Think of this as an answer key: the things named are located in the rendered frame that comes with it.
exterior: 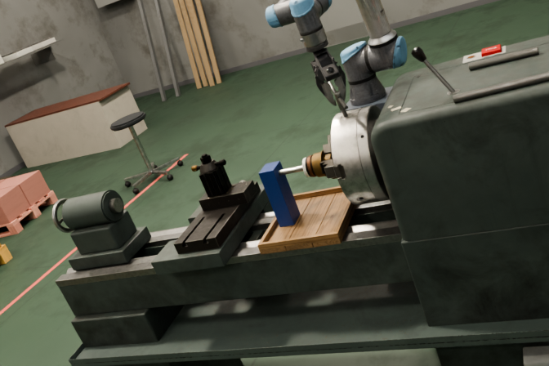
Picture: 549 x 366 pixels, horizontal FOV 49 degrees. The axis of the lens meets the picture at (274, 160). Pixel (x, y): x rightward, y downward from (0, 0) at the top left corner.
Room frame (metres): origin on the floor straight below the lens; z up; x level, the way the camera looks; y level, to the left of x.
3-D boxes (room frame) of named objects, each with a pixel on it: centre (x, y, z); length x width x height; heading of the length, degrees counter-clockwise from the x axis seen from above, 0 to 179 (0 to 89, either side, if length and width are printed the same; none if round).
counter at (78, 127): (9.06, 2.58, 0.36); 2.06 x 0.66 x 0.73; 58
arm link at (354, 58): (2.42, -0.46, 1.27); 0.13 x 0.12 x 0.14; 55
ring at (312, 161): (1.95, -0.15, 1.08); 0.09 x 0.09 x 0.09; 63
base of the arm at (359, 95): (2.43, -0.46, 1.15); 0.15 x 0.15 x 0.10
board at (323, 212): (2.00, -0.05, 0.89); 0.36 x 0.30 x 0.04; 153
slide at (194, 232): (2.18, 0.27, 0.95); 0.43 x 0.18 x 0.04; 153
